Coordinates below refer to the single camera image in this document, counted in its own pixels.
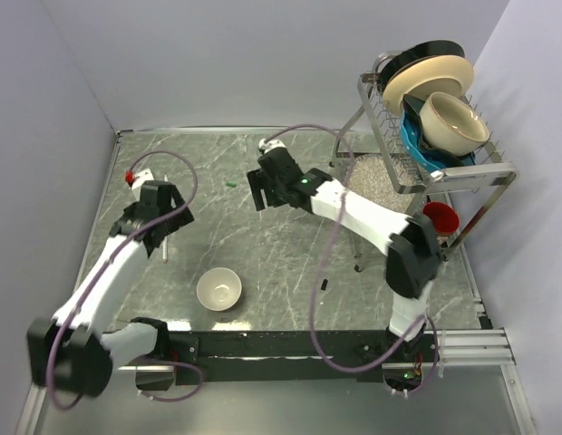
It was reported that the white pen pink tip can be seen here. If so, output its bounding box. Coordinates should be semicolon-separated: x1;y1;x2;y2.
161;236;170;264

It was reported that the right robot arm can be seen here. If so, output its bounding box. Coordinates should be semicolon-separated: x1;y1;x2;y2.
247;140;442;361

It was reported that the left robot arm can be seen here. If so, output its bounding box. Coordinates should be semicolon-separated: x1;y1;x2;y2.
26;179;194;398

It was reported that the clear textured glass plate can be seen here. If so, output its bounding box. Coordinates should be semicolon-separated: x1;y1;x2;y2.
345;156;412;213

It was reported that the white ceramic bowl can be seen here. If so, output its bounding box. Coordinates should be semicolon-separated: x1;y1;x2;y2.
196;267;242;312

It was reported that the metal dish rack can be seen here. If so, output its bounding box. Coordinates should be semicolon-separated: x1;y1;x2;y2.
330;51;518;259

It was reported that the blue dish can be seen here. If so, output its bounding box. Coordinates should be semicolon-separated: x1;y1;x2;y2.
400;94;475;173

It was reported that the black base bar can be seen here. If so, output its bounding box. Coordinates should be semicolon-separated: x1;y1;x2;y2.
141;330;441;391

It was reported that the red cup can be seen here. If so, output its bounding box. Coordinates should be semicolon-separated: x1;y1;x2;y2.
422;201;460;236

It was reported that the cream plate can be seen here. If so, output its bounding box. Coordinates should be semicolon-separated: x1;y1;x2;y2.
382;55;475;116

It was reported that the cream bowl on rack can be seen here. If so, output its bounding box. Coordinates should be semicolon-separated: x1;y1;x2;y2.
419;92;490;156

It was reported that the black plate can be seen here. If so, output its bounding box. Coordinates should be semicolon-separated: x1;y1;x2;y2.
380;40;465;88

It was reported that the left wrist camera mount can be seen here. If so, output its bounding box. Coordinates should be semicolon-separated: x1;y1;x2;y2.
124;169;155;192

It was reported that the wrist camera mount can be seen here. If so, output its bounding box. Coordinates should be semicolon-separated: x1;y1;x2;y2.
257;139;286;155
124;169;155;192

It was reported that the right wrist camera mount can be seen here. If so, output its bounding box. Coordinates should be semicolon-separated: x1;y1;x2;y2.
257;139;286;155

